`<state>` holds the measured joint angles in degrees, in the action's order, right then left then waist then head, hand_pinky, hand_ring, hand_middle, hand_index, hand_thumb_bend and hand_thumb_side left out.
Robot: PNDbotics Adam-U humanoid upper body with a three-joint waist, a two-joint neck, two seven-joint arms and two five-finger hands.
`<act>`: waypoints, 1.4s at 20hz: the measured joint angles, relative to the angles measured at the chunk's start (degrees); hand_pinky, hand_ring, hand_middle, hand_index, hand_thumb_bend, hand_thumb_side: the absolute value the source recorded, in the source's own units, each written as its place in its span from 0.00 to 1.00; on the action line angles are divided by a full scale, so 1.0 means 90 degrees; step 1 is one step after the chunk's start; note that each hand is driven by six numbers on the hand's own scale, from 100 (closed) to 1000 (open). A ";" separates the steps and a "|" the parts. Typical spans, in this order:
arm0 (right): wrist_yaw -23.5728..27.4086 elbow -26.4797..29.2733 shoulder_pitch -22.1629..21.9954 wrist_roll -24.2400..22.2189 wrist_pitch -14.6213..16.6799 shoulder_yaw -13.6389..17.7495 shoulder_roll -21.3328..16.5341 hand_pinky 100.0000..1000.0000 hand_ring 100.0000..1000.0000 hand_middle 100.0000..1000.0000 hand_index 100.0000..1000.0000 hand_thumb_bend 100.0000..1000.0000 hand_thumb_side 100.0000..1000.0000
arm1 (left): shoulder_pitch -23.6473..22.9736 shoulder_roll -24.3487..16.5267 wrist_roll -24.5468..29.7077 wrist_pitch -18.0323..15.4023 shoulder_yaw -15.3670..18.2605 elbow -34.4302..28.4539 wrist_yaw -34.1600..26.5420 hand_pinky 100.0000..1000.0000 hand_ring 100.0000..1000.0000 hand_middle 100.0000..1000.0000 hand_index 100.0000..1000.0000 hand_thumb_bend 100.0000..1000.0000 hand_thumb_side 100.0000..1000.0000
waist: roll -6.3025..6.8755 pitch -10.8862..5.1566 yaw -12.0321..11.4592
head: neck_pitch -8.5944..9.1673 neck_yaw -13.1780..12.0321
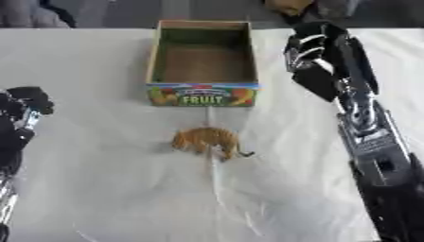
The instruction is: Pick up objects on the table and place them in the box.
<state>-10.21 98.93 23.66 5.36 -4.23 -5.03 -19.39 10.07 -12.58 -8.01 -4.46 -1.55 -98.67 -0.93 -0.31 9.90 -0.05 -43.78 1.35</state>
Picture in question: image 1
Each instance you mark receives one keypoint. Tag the tan bag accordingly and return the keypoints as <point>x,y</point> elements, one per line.
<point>288,6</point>

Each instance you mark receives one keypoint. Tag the orange striped tiger toy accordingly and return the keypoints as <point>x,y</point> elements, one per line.
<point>205,140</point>

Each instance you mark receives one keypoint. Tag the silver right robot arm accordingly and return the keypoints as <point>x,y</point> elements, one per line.
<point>381,157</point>

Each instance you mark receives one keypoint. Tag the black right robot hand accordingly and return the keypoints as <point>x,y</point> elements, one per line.
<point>323,60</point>

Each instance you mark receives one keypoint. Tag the cardboard box with printed front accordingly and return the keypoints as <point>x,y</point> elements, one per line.
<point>203,63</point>

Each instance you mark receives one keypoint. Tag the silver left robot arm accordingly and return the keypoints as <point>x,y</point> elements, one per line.
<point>5,201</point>

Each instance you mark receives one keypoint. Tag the person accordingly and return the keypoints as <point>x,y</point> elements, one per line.
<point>33,12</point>

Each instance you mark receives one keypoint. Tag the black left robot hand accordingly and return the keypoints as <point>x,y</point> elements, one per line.
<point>16,132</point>

